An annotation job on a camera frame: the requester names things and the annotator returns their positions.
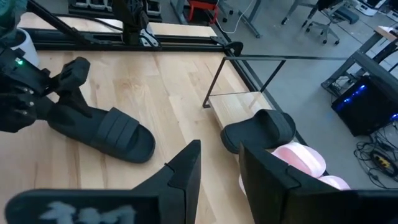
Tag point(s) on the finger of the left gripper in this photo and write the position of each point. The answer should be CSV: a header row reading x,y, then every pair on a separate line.
x,y
74,73
74,101

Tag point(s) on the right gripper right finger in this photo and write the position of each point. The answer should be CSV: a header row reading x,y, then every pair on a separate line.
x,y
264,186

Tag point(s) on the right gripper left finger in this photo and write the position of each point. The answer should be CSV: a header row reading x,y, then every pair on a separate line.
x,y
180,186

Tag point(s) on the pink slide sandal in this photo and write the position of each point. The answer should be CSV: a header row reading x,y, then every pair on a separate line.
x,y
298,158
334,183

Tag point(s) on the black slide sandal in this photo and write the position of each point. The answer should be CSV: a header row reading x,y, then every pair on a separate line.
x,y
124,140
264,130

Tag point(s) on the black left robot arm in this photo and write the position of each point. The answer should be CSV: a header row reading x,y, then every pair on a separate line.
x,y
130,18

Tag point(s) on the white plant pot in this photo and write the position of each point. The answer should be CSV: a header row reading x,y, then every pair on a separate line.
x,y
28,46

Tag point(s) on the teal artificial plant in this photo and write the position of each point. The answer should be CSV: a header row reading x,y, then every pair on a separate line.
x,y
9,12

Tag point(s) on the grey desk leg bar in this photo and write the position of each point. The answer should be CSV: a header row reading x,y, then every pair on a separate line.
x,y
178,11
248,25

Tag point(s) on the black office chair grey base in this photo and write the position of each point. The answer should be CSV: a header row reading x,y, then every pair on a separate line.
x,y
325,29

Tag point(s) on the white floor device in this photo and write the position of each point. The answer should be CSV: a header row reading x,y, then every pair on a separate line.
x,y
367,7

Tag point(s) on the black aluminium table frame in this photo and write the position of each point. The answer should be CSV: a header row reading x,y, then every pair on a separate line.
x,y
93,46

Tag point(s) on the desk with dark metal frame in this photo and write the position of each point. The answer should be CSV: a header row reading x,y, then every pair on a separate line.
x,y
367,62

